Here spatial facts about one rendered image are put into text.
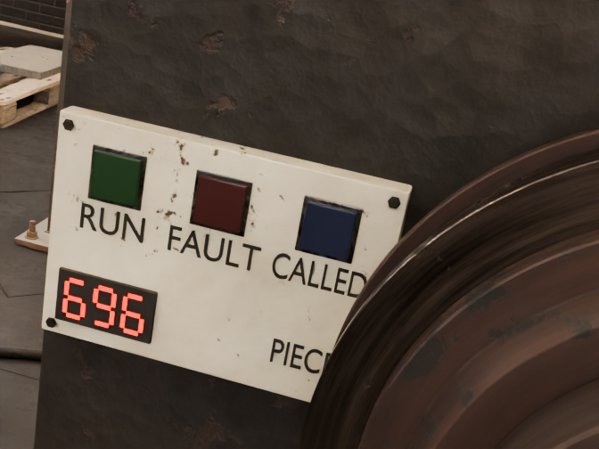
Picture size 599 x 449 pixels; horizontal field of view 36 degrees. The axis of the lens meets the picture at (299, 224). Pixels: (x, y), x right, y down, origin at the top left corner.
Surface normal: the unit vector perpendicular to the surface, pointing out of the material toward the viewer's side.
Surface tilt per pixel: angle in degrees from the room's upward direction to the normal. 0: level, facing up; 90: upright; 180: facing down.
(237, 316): 90
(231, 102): 90
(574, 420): 46
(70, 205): 90
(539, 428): 54
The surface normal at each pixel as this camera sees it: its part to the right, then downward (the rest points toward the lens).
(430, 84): -0.22, 0.30
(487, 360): -0.73, -0.49
